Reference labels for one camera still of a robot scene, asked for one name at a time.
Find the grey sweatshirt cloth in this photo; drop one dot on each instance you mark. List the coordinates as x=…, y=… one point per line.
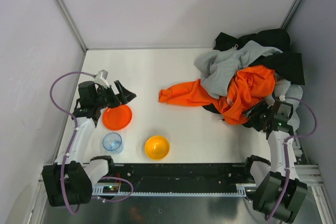
x=219, y=67

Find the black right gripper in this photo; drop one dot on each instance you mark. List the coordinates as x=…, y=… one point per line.
x=255, y=115

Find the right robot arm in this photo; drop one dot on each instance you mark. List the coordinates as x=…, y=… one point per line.
x=279, y=193

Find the yellow plastic bowl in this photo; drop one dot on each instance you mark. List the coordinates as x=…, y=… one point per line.
x=157, y=147

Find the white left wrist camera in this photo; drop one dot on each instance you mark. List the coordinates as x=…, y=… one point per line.
x=101, y=78

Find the left aluminium frame post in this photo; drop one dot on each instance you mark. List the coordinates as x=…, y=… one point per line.
x=65, y=13

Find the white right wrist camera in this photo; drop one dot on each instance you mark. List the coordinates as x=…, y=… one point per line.
x=281, y=98

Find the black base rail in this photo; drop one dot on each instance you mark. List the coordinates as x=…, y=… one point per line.
x=185, y=178

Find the black cloth garment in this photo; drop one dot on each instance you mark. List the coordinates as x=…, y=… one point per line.
x=277, y=38

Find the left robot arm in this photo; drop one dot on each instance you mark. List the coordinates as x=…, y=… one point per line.
x=67, y=181

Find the orange plastic plate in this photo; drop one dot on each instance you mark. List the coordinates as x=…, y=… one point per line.
x=117, y=118

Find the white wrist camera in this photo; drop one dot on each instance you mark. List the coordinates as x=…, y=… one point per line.
x=281, y=98
x=101, y=78

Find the clear blue plastic cup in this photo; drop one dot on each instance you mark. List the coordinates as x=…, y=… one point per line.
x=113, y=143

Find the orange cloth garment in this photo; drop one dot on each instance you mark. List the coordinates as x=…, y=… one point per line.
x=247, y=88

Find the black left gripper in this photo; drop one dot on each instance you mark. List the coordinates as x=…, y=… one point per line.
x=113, y=97

